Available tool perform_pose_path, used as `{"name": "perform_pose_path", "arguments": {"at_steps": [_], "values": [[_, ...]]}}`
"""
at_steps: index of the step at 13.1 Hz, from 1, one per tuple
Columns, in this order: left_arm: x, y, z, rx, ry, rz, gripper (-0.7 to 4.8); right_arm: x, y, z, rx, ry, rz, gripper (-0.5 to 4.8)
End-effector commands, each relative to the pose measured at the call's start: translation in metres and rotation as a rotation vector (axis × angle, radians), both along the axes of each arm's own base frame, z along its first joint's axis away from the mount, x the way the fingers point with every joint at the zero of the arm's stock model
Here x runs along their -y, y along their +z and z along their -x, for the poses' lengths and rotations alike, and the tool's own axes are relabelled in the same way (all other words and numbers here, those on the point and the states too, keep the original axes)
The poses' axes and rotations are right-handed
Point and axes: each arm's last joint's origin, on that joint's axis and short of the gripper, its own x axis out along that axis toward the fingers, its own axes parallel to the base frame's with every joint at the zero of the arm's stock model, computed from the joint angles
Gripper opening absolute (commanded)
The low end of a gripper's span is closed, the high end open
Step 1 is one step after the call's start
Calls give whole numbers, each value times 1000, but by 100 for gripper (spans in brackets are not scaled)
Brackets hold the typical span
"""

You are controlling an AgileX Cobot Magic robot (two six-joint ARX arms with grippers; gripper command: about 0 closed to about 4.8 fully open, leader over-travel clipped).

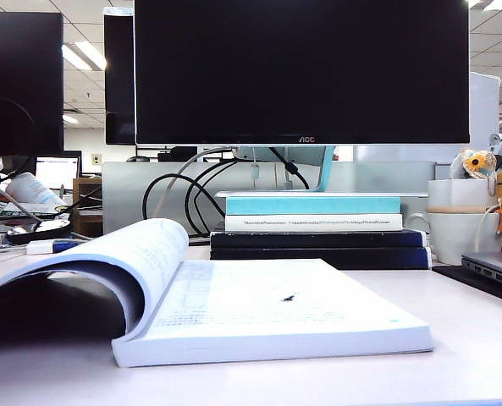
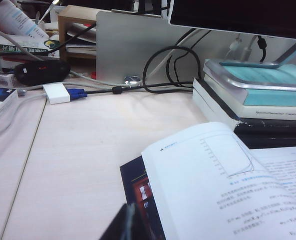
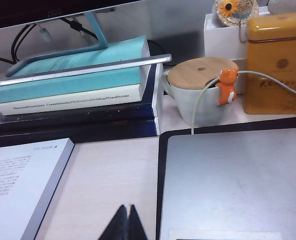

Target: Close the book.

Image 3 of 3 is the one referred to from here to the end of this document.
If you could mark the thin dark navy book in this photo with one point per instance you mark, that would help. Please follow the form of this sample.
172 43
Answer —
63 137

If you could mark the white ceramic mug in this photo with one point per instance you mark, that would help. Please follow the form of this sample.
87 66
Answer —
207 110

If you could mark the yellow tin box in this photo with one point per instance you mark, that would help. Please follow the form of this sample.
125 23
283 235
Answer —
275 50

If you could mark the silver monitor stand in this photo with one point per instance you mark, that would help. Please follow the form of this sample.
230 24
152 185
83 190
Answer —
88 68

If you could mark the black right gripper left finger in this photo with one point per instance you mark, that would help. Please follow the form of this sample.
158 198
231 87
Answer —
117 227

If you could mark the dark blue books stack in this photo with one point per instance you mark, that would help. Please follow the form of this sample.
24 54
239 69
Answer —
63 120

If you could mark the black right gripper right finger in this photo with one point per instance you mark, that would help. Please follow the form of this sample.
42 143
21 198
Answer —
135 227

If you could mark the white cardboard box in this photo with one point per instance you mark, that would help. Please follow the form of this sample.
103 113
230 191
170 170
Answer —
222 42

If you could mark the black desk mat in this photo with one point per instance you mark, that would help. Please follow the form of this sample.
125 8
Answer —
160 175

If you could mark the black monitor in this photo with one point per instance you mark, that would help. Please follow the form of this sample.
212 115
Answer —
25 7

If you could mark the silver laptop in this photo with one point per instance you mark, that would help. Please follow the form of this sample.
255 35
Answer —
237 175

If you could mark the cork sunflower ornament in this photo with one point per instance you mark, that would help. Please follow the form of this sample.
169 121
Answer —
228 7

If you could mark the navy cover book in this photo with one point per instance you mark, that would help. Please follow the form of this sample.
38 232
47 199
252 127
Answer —
13 180

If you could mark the white neuroscience textbook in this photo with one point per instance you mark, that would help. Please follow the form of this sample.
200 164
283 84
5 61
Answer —
63 103

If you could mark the teal cover book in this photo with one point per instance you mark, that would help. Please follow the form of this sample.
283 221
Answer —
63 85

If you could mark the round wooden mug lid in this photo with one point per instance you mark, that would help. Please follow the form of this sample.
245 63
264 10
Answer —
192 75

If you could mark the orange cat figurine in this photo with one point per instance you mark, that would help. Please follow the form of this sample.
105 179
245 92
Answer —
225 92

